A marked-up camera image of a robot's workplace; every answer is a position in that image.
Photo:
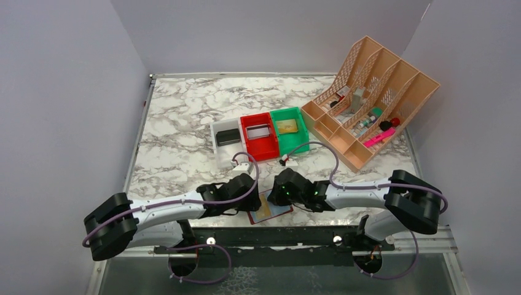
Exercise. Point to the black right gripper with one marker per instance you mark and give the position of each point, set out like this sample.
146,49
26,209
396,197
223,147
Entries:
275,196

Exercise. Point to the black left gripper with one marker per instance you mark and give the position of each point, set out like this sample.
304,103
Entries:
252,199

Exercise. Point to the red leather card holder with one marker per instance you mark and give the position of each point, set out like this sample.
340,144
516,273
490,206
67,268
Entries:
275,209

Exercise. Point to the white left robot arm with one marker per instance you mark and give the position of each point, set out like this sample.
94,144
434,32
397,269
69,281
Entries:
120,223

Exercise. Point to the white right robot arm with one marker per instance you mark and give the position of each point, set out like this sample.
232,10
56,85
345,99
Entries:
406,203

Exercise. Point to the silver card in red bin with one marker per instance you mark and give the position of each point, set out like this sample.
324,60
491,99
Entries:
258,131

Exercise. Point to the gold card in green bin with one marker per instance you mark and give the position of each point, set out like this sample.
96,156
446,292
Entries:
287,126

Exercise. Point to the white plastic bin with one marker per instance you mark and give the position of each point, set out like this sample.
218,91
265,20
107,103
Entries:
223,154

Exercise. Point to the red plastic bin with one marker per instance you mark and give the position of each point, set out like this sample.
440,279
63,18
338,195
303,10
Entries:
264,148

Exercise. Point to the green plastic bin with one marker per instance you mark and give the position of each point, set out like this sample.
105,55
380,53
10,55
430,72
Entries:
287,142

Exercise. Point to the pink highlighter marker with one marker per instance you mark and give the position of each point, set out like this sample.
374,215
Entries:
380,137

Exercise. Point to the grey box in organizer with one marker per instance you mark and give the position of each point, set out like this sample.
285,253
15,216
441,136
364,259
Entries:
356,100

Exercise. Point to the green capped tube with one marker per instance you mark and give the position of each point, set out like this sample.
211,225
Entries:
373,115

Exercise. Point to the red black round item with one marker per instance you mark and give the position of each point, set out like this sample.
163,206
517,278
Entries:
388,124

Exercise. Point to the beige desk organizer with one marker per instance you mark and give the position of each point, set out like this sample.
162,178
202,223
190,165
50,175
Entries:
391,83

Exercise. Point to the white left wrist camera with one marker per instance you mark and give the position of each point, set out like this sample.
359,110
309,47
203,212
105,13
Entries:
243,168

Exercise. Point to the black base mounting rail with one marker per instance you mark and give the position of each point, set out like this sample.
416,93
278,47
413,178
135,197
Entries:
271,247

